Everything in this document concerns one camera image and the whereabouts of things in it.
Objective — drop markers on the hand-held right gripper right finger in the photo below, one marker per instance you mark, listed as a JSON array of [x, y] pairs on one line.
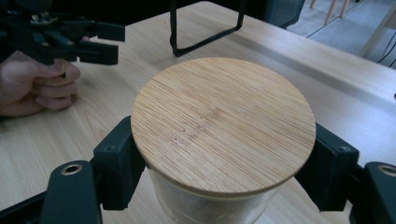
[[333, 171]]

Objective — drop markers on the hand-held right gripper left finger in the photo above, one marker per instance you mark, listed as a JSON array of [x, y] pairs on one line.
[[116, 168]]

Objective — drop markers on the black metal rack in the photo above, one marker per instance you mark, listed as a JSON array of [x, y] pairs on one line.
[[173, 28]]

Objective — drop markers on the glass jar with red contents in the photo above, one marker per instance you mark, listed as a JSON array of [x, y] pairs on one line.
[[218, 124]]

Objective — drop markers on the wooden chair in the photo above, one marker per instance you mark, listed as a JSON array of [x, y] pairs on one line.
[[331, 11]]

